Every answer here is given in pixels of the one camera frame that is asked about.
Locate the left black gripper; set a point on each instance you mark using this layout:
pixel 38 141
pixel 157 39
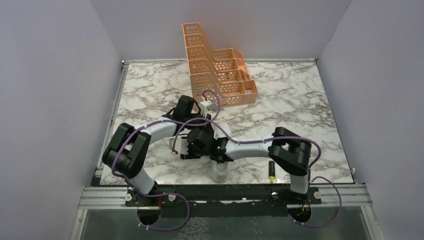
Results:
pixel 208 128

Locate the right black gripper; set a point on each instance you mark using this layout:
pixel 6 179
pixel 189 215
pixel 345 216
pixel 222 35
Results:
pixel 190 154

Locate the white sneaker shoe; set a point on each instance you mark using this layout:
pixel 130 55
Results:
pixel 220 162

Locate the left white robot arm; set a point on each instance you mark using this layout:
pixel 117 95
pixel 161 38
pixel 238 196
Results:
pixel 126 152

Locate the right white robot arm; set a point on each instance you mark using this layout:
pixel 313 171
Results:
pixel 288 150

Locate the orange plastic file organizer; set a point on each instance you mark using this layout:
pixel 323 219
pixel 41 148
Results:
pixel 217 73

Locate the black yellow highlighter marker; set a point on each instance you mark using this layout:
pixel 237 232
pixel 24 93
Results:
pixel 271 171

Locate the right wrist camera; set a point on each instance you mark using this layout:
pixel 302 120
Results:
pixel 178 145

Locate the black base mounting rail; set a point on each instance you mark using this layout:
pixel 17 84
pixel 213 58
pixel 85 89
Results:
pixel 221 200

